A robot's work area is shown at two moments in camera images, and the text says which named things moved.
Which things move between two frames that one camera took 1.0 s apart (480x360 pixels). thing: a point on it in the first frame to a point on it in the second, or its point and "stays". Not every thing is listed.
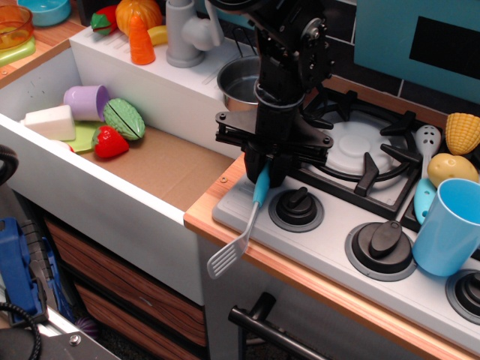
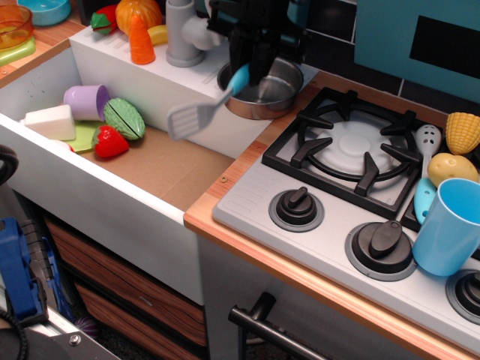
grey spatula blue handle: [228, 255] to [184, 121]
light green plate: [84, 131] stays
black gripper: [272, 137] to [256, 29]
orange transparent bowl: [16, 26] stays
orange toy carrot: [141, 45] stays
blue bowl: [46, 13] stays
